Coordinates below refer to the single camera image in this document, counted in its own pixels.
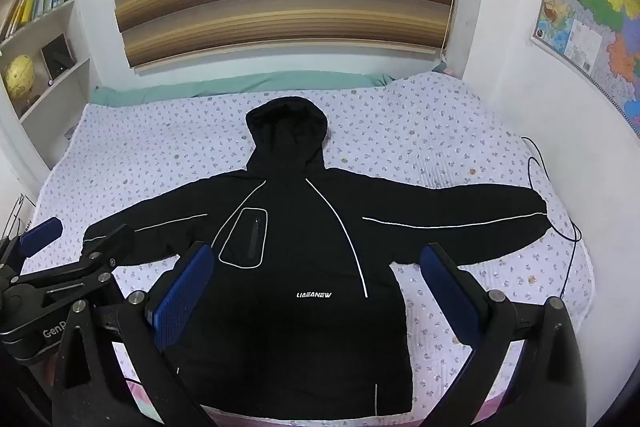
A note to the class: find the black hooded jacket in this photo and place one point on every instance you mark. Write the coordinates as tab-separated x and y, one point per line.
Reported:
303	317

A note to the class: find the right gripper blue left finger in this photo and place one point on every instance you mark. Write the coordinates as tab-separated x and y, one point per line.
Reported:
173	297

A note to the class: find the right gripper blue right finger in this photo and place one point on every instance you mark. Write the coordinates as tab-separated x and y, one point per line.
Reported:
456	292

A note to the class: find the white bookshelf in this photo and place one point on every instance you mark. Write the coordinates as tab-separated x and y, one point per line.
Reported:
49	114

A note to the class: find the black picture frame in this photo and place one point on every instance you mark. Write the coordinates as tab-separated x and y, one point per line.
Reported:
57	57

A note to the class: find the yellow globe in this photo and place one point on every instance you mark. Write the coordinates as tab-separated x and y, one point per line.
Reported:
19	77

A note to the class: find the green bed sheet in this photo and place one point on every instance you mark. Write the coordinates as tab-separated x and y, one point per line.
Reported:
270	81

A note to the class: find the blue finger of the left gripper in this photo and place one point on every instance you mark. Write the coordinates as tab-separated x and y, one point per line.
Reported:
34	240
108	253

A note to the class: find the colourful wall map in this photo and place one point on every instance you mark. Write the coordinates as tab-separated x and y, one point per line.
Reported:
599	38

